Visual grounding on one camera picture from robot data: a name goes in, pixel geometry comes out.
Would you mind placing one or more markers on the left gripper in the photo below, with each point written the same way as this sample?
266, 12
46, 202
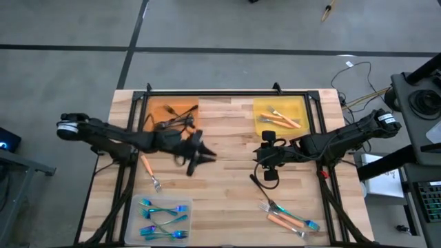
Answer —
175, 143

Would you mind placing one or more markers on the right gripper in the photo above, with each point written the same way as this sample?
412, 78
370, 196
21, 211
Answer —
287, 155

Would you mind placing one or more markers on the black spoon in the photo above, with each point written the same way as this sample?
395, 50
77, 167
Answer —
172, 124

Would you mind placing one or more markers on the blue and orange cutlery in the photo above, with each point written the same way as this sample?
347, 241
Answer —
279, 222

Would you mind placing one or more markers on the distant silver fork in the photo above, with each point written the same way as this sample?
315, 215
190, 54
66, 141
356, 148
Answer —
144, 214

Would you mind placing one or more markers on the iridescent blue spoon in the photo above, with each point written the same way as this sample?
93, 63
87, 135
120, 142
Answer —
155, 237

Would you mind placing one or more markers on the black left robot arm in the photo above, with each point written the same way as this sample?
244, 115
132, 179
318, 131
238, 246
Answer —
113, 134

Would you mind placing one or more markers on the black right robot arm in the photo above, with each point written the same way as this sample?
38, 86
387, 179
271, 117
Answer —
344, 137

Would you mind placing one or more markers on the yellow translucent plastic bin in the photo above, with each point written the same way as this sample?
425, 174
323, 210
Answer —
262, 103

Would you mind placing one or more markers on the red clip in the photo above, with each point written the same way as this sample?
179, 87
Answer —
323, 175

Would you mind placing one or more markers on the orange translucent plastic bin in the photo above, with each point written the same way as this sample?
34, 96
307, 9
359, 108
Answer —
155, 103

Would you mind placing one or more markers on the clear plastic bin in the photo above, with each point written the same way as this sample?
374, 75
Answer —
162, 222

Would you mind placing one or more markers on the black metal beam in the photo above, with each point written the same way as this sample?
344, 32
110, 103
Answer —
386, 162

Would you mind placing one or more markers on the white box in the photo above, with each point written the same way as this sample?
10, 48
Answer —
382, 186

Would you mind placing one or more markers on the white floor tag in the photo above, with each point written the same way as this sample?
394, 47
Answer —
349, 64

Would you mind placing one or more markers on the grey equipment cart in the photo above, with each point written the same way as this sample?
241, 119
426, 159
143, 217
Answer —
410, 137

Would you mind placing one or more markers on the black backlit keyboard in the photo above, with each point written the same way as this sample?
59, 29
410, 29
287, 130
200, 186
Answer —
430, 203

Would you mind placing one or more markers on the grey metal bench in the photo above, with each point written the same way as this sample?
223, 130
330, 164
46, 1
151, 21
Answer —
34, 166

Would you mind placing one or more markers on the black device with blue light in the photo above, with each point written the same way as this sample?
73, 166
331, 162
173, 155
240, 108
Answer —
10, 137

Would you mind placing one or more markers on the black aluminium table frame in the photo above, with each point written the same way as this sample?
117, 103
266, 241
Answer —
224, 93

